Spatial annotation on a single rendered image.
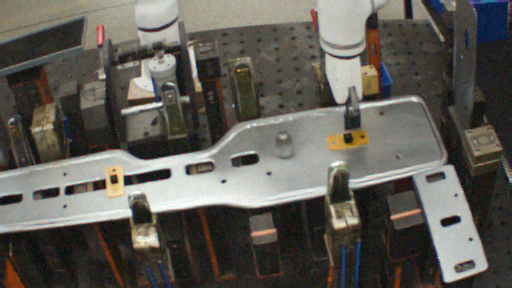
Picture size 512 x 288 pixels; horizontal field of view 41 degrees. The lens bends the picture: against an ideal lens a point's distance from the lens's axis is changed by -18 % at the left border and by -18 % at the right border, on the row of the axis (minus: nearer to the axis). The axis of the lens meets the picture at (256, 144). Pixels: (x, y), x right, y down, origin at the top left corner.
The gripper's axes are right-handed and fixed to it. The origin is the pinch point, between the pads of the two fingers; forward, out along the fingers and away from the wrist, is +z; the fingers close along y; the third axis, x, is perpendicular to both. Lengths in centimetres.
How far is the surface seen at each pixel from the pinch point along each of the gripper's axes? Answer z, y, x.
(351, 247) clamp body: 9.4, 25.7, -4.8
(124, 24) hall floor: 112, -208, -61
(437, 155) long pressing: 7.9, 9.4, 17.7
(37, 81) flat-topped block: 1, -30, -66
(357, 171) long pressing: 8.1, 8.9, 0.0
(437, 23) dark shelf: 5.6, -31.4, 33.1
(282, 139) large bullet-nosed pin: 4.0, 1.3, -12.8
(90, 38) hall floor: 112, -203, -80
